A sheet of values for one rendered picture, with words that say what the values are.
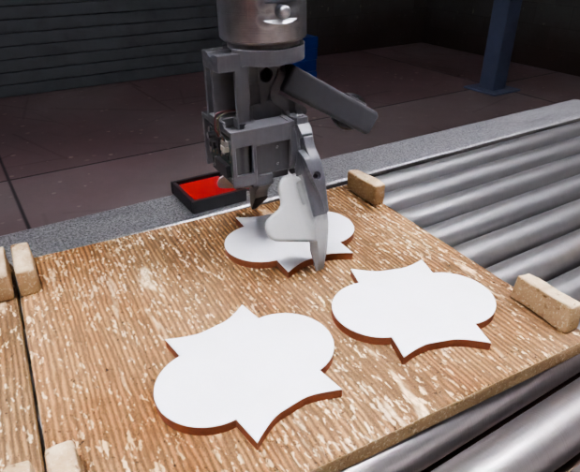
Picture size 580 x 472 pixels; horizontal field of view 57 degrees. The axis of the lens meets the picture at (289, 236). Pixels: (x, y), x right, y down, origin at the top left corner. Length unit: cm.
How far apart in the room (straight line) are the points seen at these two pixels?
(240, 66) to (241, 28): 3
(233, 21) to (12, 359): 32
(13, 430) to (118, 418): 7
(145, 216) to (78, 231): 8
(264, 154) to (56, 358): 24
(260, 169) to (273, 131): 4
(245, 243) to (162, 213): 17
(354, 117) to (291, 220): 12
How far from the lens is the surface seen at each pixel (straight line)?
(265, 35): 45
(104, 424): 40
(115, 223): 69
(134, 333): 47
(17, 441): 42
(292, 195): 49
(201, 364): 42
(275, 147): 49
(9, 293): 54
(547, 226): 72
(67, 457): 36
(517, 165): 90
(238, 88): 47
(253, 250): 54
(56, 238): 68
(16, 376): 46
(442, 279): 52
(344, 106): 52
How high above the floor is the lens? 123
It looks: 30 degrees down
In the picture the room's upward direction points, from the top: straight up
